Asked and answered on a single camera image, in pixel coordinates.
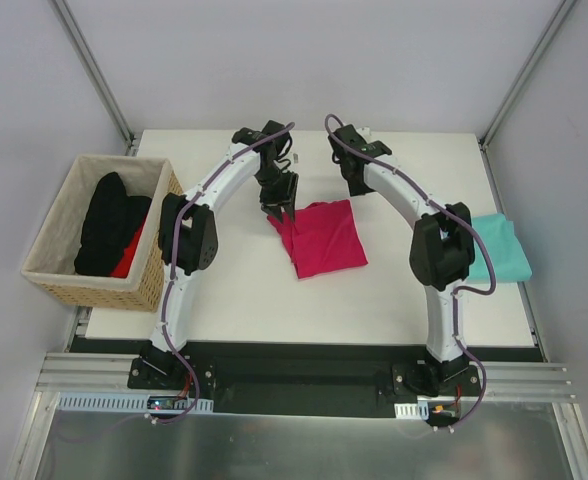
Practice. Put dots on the pink t shirt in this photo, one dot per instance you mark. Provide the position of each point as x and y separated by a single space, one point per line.
322 240

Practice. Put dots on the black t shirt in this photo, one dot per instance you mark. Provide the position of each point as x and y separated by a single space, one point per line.
112 218

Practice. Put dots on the wicker laundry basket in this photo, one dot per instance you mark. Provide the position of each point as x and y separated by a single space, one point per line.
50 262

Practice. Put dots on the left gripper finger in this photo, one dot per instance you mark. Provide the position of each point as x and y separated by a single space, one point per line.
290 211
274 212

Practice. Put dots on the red t shirt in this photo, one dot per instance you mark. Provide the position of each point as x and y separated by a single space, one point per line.
122 269

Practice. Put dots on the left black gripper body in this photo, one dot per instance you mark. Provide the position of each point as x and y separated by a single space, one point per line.
278 198

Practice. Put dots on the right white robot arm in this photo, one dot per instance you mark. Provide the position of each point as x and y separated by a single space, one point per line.
441 249

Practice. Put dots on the aluminium rail frame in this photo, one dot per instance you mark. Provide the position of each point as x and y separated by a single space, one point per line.
527 425

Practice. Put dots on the right rear aluminium post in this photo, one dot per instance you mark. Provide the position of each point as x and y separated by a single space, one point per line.
552 28

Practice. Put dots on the folded teal t shirt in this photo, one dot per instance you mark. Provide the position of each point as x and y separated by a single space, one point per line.
508 258

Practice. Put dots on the aluminium post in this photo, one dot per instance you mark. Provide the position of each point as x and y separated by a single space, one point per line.
93 71
552 28

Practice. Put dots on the right white cable duct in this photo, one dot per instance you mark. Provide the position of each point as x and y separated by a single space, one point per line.
412 411

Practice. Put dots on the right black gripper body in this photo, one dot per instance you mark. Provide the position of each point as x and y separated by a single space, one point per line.
350 176

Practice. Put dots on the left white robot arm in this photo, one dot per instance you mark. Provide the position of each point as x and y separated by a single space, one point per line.
187 236

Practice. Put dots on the white cable duct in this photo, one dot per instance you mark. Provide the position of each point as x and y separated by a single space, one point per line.
412 411
132 403

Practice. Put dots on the left rear aluminium post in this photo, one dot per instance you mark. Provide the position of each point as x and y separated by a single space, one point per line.
93 71

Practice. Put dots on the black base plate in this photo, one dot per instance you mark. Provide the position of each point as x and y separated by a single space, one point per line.
359 381

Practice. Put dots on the left white cable duct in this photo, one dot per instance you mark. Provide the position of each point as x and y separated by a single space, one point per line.
132 403

